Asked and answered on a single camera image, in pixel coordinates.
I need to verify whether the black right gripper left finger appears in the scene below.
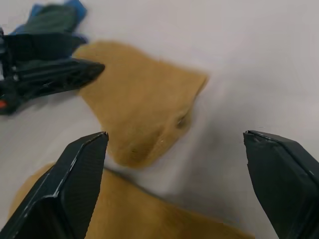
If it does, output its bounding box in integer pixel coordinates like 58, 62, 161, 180
0, 131, 110, 239

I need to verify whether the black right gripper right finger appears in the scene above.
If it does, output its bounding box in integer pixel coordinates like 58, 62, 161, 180
243, 129, 319, 239

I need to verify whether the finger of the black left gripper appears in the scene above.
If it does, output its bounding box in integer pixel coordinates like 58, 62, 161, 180
4, 32, 87, 63
13, 59, 106, 102

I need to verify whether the dark green sock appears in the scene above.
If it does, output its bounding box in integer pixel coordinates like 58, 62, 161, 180
9, 4, 81, 35

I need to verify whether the mustard yellow sock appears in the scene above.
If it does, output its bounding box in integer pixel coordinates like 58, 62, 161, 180
7, 161, 255, 239
71, 39, 209, 170

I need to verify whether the blue and green cloth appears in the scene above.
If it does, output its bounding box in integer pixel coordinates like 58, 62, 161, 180
29, 0, 90, 43

